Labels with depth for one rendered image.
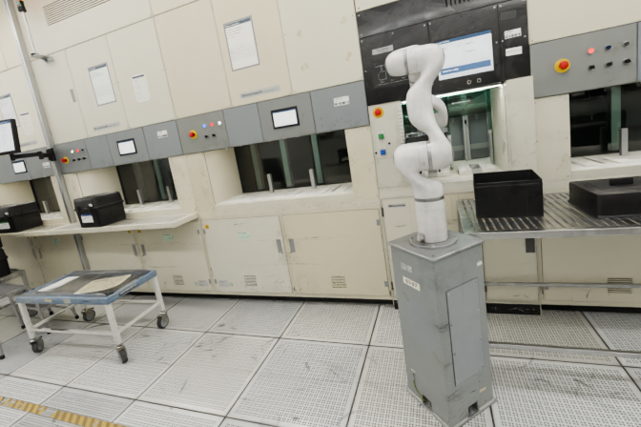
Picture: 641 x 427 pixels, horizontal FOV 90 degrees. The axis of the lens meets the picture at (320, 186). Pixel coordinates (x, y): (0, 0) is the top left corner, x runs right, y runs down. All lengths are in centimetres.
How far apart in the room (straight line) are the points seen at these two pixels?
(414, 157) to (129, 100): 244
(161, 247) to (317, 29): 222
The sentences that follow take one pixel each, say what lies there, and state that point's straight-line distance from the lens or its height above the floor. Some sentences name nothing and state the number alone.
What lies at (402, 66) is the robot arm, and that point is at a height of 149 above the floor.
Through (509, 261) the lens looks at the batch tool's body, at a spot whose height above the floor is 35.
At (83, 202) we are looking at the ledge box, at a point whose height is 102.
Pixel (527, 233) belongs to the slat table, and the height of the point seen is 75.
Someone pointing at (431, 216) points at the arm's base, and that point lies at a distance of 137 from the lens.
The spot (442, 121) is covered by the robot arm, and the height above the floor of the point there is 124.
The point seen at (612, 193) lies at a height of 86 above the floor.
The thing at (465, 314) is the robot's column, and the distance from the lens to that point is 151.
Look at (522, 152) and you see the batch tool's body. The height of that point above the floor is 101.
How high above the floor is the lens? 128
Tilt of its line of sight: 9 degrees down
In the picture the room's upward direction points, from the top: 9 degrees counter-clockwise
